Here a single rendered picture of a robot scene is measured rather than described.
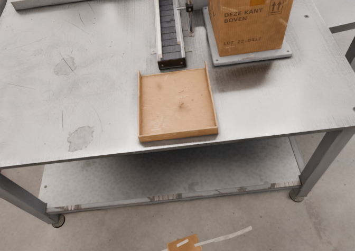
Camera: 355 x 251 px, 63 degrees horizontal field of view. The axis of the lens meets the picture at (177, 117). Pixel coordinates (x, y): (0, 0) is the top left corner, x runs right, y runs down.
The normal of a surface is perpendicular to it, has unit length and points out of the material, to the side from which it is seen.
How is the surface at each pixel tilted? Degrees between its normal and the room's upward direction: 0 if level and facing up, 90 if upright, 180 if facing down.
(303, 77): 0
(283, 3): 90
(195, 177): 1
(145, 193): 0
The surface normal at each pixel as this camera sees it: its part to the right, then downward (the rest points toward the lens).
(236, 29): 0.09, 0.82
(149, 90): -0.11, -0.56
